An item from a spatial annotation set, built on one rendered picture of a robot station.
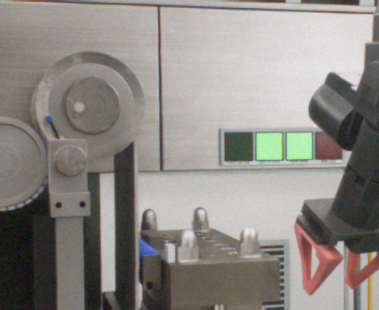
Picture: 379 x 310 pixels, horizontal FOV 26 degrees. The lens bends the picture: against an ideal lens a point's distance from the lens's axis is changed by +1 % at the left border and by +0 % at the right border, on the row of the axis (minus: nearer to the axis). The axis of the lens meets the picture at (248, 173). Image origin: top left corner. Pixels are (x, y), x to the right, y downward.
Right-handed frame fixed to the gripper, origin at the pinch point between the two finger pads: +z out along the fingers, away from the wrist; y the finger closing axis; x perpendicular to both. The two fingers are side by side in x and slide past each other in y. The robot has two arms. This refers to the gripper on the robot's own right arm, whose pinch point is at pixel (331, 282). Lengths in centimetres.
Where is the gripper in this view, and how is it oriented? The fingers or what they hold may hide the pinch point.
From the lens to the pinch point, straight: 90.6
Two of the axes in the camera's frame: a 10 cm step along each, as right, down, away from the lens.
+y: -8.4, 0.4, -5.4
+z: -2.6, 8.5, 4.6
